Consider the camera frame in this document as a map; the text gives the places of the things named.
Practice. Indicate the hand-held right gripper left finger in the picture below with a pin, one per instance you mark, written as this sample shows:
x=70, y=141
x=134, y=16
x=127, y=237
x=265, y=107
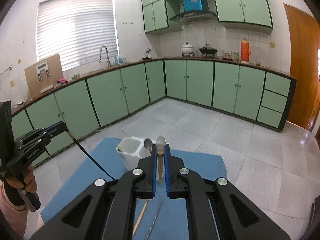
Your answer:
x=153, y=185

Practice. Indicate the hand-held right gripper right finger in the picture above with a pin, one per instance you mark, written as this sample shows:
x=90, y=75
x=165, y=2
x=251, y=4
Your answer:
x=168, y=185

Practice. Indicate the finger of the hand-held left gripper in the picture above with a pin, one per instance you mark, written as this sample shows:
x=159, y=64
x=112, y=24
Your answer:
x=37, y=131
x=47, y=136

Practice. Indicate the wooden chopstick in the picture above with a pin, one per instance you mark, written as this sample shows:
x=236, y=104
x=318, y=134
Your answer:
x=141, y=215
x=160, y=165

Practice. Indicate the grey chopstick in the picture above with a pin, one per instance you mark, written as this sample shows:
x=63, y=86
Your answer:
x=155, y=217

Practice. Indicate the white utensil holder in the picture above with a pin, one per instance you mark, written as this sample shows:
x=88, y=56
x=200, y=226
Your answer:
x=130, y=160

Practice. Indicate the metal spoon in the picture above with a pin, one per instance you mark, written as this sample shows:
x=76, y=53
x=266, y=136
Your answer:
x=147, y=143

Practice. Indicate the person's left hand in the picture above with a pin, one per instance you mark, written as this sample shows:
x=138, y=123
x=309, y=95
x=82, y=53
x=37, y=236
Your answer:
x=31, y=180

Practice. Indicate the blue table mat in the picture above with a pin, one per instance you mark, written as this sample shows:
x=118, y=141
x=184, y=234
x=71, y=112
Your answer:
x=200, y=165

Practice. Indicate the brown cardboard box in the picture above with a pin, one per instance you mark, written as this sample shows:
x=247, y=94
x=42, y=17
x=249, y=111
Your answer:
x=32, y=82

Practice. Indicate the pink cloth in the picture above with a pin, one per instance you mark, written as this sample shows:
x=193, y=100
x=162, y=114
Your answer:
x=62, y=81

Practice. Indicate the metal towel bar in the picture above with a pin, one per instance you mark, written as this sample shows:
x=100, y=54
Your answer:
x=6, y=70

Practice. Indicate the metal kitchen faucet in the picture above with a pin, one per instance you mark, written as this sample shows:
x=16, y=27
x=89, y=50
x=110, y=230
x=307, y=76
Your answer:
x=108, y=60

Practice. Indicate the blue plastic bottle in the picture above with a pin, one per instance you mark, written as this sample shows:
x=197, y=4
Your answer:
x=120, y=60

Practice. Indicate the white window blind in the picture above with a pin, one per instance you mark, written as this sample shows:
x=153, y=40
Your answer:
x=75, y=30

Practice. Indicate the green base cabinets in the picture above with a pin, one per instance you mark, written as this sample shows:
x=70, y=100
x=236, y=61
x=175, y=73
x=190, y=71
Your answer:
x=225, y=85

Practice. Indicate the white countertop figure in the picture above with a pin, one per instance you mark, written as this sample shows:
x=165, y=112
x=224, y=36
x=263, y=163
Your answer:
x=149, y=53

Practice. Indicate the white cooking pot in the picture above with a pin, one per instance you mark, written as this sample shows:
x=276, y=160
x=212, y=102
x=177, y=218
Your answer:
x=187, y=49

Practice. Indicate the black wok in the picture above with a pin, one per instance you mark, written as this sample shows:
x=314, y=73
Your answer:
x=207, y=50

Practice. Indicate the stack of bowls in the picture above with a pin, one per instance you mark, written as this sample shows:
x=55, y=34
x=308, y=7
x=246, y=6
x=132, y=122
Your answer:
x=220, y=54
x=235, y=55

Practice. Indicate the glass jar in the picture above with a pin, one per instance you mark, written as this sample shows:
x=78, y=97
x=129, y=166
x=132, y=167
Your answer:
x=258, y=61

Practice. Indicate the orange thermos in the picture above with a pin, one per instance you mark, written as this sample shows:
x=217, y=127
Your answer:
x=245, y=51

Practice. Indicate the black range hood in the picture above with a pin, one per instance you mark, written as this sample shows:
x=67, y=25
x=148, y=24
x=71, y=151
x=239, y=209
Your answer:
x=192, y=17

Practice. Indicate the wooden door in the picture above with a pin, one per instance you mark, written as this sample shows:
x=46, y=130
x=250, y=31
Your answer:
x=302, y=67

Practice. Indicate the green wall cabinets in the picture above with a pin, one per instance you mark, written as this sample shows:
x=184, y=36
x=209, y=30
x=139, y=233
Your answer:
x=250, y=5

